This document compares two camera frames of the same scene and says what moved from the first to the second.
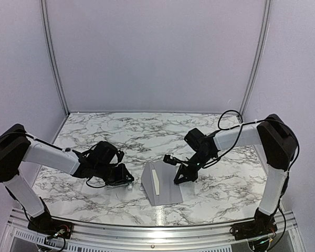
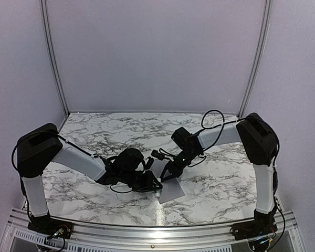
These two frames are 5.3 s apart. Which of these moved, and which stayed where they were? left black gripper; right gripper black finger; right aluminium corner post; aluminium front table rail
Moved: right gripper black finger; left black gripper
Stayed: right aluminium corner post; aluminium front table rail
